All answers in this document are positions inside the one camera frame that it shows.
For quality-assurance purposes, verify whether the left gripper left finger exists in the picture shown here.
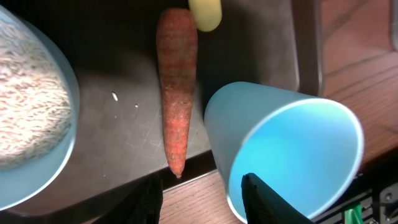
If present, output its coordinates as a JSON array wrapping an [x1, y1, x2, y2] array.
[[93, 177, 163, 224]]

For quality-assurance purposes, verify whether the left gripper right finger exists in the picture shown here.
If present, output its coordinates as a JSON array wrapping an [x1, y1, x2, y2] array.
[[241, 173, 313, 224]]

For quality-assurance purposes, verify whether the dark brown serving tray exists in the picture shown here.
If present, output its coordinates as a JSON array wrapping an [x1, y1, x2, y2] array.
[[1, 0, 323, 223]]

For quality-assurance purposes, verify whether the light blue plastic cup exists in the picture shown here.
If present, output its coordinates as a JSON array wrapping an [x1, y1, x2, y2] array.
[[204, 82, 364, 222]]

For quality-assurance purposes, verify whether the light blue rice bowl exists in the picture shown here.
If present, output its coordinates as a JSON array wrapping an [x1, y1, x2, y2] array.
[[1, 7, 80, 210]]

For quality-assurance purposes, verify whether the orange carrot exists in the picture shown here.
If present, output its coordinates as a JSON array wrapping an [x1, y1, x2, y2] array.
[[156, 7, 198, 179]]

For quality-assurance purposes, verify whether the yellow plastic spoon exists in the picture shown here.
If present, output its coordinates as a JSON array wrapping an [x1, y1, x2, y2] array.
[[188, 0, 222, 32]]

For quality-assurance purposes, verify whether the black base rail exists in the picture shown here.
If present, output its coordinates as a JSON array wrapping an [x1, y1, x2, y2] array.
[[312, 162, 397, 224]]

